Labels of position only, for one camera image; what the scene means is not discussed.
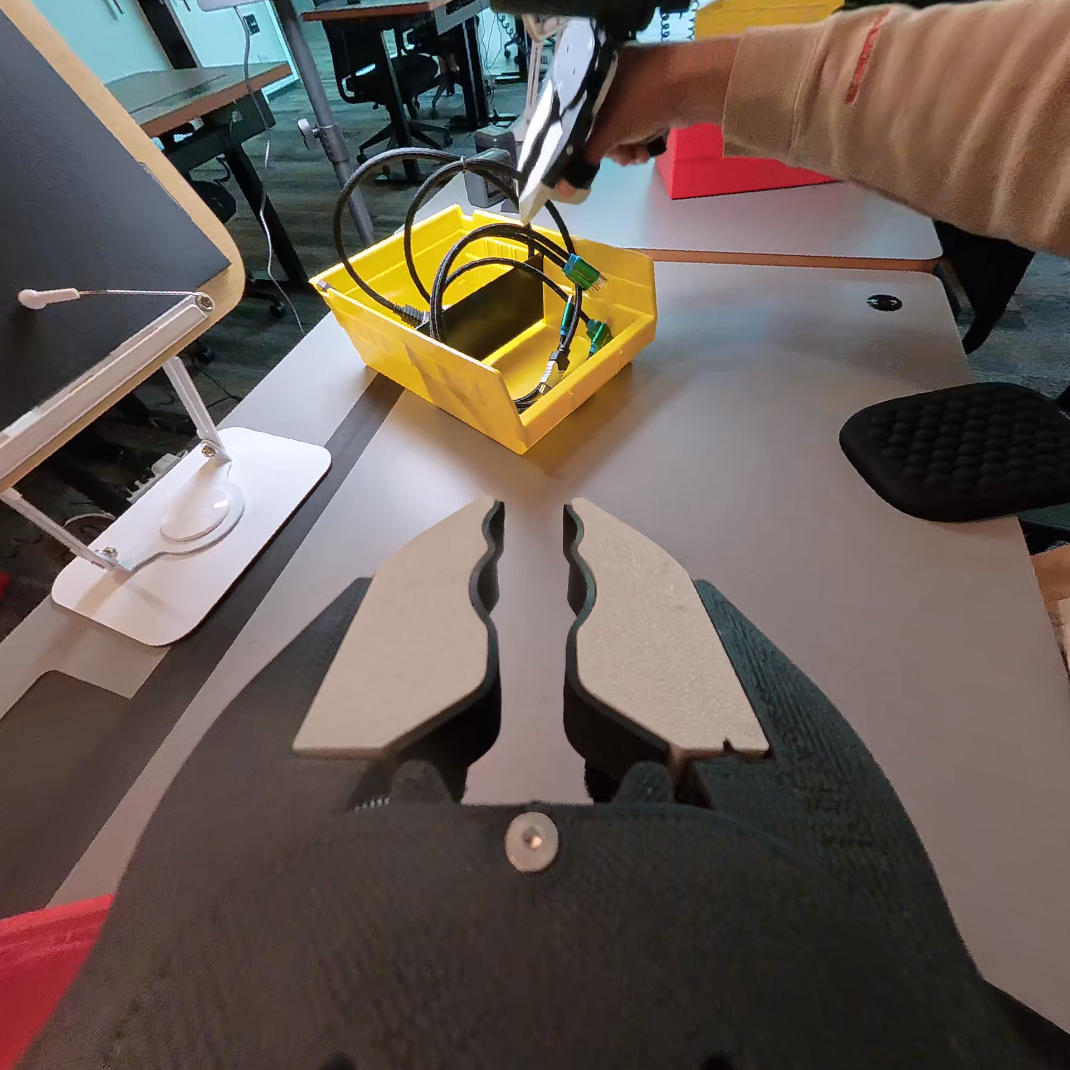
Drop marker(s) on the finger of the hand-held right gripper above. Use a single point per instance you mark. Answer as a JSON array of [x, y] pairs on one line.
[[603, 75], [543, 134]]

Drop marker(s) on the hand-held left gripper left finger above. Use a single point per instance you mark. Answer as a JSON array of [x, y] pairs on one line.
[[401, 660]]

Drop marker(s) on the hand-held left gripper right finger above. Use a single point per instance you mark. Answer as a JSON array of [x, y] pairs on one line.
[[660, 660]]

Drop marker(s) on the yellow plastic bin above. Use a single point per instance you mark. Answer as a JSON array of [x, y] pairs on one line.
[[435, 376]]

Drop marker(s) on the person's right forearm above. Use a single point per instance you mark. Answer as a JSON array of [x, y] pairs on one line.
[[903, 109]]

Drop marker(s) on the person's right hand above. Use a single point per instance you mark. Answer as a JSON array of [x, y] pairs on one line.
[[669, 92]]

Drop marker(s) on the small grey box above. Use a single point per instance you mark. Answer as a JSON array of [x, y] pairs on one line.
[[485, 188]]

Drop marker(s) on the yellow storage bin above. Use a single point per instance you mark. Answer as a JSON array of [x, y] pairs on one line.
[[769, 12]]

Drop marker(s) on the black office chair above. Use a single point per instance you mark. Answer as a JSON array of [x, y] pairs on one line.
[[393, 71]]

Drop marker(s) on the black bin divider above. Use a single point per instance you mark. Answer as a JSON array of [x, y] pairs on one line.
[[501, 318]]

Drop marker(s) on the wooden desk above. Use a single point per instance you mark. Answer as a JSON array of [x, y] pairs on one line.
[[192, 83], [376, 8]]

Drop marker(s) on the white power strip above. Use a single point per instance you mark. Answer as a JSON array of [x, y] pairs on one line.
[[155, 472]]

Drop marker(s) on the black chair armrest pad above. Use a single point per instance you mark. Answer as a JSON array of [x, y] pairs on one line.
[[961, 451]]

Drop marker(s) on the person's beige hoodie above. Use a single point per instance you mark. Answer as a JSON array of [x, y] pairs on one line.
[[1055, 602]]

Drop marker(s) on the black board with wooden rim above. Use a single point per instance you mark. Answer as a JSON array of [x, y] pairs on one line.
[[83, 209]]

